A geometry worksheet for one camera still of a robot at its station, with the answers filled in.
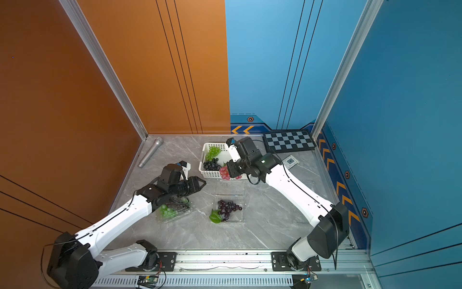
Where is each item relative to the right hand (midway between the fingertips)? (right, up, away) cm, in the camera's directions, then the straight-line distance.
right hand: (229, 166), depth 77 cm
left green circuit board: (-32, -46, -5) cm, 56 cm away
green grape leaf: (-7, -23, +4) cm, 25 cm away
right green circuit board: (+31, -44, -7) cm, 54 cm away
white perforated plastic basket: (-4, +2, +31) cm, 31 cm away
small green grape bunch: (-11, +6, +28) cm, 31 cm away
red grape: (-2, -4, 0) cm, 4 cm away
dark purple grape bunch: (-2, -20, +6) cm, 21 cm away
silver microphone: (-47, +12, +35) cm, 60 cm away
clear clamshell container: (-22, -20, +6) cm, 30 cm away
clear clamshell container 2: (0, -15, +19) cm, 25 cm away
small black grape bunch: (-11, -2, +22) cm, 24 cm away
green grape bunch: (-29, -22, +5) cm, 36 cm away
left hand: (-11, -7, +4) cm, 14 cm away
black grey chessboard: (+36, +13, +35) cm, 52 cm away
